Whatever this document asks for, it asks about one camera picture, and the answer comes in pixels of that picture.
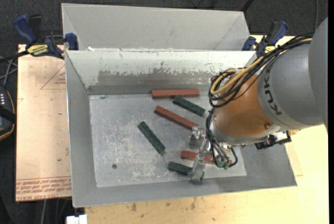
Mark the grey metal bin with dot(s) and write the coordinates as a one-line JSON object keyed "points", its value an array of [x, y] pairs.
{"points": [[130, 139]]}

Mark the red-brown flat block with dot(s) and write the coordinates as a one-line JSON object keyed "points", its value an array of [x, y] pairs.
{"points": [[188, 154], [174, 116], [174, 93]]}

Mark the brown cardboard board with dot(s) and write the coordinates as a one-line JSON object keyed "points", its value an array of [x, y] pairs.
{"points": [[41, 126]]}

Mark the dark green flat block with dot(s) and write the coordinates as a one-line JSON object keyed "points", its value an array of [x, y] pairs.
{"points": [[189, 106], [151, 137], [178, 167]]}

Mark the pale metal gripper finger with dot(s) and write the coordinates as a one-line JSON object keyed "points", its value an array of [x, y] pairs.
{"points": [[198, 169], [196, 132]]}

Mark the black cylinder on white bracket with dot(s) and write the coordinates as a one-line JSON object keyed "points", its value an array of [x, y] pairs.
{"points": [[271, 140]]}

